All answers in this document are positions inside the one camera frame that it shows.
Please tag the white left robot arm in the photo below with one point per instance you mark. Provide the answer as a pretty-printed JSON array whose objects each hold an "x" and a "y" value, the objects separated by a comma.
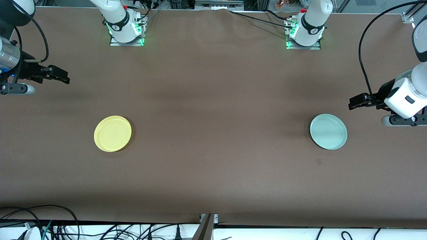
[{"x": 313, "y": 20}]

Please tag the pale green plastic plate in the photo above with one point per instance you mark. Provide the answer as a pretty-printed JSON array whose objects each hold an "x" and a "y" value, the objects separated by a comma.
[{"x": 328, "y": 131}]

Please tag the brown table cover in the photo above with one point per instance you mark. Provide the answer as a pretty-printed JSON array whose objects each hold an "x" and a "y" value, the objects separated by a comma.
[{"x": 213, "y": 183}]

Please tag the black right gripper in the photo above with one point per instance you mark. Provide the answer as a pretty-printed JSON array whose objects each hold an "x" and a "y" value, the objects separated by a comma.
[{"x": 27, "y": 69}]

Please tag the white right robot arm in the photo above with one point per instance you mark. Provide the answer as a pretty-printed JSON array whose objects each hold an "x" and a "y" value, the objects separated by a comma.
[{"x": 116, "y": 20}]

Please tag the aluminium profile bar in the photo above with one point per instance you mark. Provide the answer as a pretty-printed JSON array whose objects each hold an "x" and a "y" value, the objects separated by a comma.
[{"x": 205, "y": 230}]

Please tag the yellow plastic plate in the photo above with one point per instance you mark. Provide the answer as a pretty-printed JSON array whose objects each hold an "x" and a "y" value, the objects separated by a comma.
[{"x": 112, "y": 133}]

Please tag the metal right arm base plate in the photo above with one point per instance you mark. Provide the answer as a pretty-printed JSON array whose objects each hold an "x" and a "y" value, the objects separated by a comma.
[{"x": 133, "y": 43}]

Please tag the aluminium frame post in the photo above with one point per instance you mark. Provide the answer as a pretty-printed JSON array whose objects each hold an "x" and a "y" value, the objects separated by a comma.
[{"x": 407, "y": 18}]

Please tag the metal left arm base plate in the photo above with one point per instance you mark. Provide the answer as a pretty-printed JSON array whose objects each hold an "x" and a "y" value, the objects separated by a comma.
[{"x": 313, "y": 48}]

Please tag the grey metal rail box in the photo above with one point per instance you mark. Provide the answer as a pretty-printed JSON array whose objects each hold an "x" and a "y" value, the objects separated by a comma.
[{"x": 218, "y": 4}]

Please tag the black plug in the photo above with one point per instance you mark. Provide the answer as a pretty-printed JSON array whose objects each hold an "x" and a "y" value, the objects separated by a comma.
[{"x": 178, "y": 235}]

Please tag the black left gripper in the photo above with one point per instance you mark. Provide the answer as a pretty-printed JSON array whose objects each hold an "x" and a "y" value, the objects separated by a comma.
[{"x": 386, "y": 90}]

